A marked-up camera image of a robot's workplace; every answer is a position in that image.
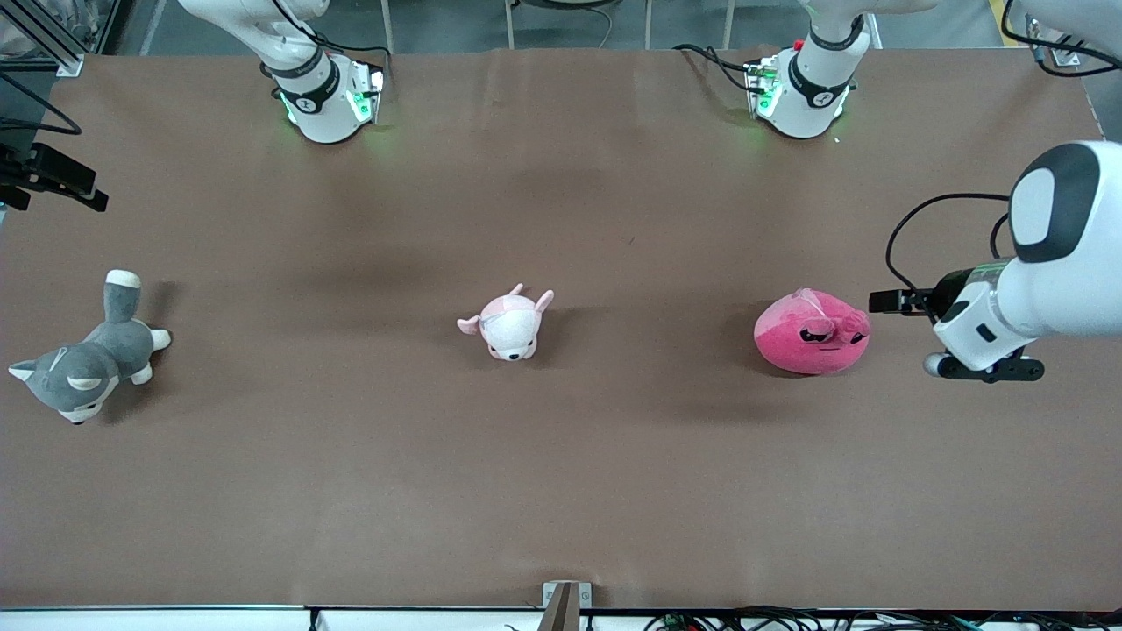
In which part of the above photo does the hot pink round plush toy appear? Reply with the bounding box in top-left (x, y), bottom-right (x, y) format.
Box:
top-left (754, 288), bottom-right (871, 376)

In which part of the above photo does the grey white husky plush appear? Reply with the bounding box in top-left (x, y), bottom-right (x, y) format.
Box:
top-left (9, 269), bottom-right (173, 426)

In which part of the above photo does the brown table cloth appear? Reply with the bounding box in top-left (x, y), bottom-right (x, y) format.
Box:
top-left (0, 48), bottom-right (1122, 612)

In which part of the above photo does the light pink plush puppy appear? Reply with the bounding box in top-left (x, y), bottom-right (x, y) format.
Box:
top-left (457, 283), bottom-right (555, 362)

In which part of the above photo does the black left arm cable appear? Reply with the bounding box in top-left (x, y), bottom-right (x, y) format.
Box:
top-left (887, 0), bottom-right (1122, 294)

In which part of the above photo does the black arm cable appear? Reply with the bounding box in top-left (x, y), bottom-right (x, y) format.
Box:
top-left (0, 74), bottom-right (82, 137)
top-left (887, 0), bottom-right (1122, 294)

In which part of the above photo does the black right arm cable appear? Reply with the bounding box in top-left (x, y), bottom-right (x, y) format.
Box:
top-left (0, 74), bottom-right (82, 137)

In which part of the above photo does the black right base cable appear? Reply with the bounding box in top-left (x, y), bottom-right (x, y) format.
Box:
top-left (307, 33), bottom-right (393, 89)

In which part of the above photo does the black base cable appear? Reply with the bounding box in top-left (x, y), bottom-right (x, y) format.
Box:
top-left (307, 33), bottom-right (393, 89)
top-left (673, 42), bottom-right (756, 93)

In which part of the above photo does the black left base cable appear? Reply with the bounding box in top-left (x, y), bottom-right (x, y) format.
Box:
top-left (673, 42), bottom-right (756, 93)

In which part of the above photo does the black cable bundle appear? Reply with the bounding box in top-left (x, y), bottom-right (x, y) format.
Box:
top-left (644, 605), bottom-right (1122, 631)

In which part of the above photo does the white table edge rail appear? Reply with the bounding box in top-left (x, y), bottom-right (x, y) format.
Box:
top-left (0, 605), bottom-right (1122, 631)

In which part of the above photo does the metal bracket with post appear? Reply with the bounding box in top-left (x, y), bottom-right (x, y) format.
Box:
top-left (539, 581), bottom-right (593, 631)

